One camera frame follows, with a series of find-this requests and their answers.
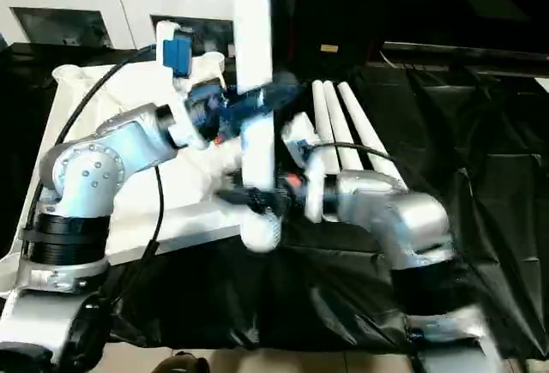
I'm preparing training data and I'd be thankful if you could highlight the white plastic table top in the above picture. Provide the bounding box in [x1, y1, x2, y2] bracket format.
[0, 51, 245, 301]

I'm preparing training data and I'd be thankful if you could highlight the white cabinet with glass doors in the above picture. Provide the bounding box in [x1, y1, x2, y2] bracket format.
[0, 0, 236, 55]

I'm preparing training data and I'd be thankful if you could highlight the black mat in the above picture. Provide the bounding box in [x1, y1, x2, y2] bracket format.
[0, 42, 549, 361]

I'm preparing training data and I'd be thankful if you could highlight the long black bar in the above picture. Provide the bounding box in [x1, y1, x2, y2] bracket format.
[380, 39, 549, 68]

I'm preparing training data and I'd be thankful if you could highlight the black left wrist camera cable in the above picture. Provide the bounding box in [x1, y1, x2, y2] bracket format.
[23, 45, 166, 305]

